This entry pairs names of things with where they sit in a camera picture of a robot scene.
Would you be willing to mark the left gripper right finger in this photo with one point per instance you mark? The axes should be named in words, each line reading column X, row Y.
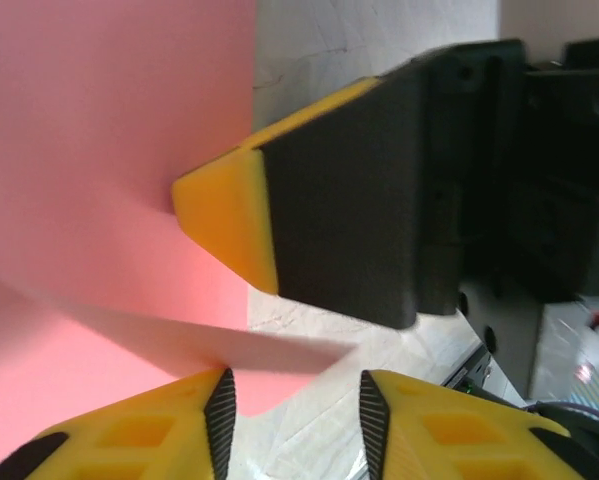
column 454, row 440

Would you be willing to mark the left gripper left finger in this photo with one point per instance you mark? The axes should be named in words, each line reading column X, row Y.
column 129, row 440

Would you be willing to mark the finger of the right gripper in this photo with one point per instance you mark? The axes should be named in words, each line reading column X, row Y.
column 339, row 210

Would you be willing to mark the pink square paper sheet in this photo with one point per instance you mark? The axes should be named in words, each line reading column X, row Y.
column 104, row 125

